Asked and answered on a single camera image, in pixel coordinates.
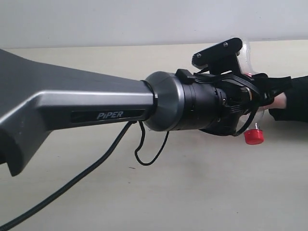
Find person's open hand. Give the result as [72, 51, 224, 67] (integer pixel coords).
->
[263, 93, 287, 110]

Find black camera cable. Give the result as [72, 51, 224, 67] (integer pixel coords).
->
[0, 120, 169, 231]

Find clear bottle red label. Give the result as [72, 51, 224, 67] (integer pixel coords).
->
[237, 39, 267, 145]

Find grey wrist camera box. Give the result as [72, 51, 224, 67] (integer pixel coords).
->
[191, 37, 243, 75]

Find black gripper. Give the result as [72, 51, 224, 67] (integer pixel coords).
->
[199, 72, 293, 137]

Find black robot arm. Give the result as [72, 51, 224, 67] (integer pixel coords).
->
[0, 50, 292, 176]

